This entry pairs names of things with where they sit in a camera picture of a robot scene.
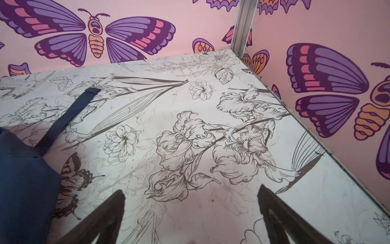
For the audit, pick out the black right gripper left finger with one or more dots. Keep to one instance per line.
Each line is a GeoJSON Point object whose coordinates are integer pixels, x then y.
{"type": "Point", "coordinates": [102, 225]}

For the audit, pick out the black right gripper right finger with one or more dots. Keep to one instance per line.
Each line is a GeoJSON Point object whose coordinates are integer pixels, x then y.
{"type": "Point", "coordinates": [283, 223]}

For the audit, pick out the navy blue backpack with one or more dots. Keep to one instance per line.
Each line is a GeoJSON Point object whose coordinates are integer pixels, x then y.
{"type": "Point", "coordinates": [29, 186]}

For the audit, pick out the aluminium frame post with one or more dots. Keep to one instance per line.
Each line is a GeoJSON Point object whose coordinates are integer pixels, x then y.
{"type": "Point", "coordinates": [246, 13]}

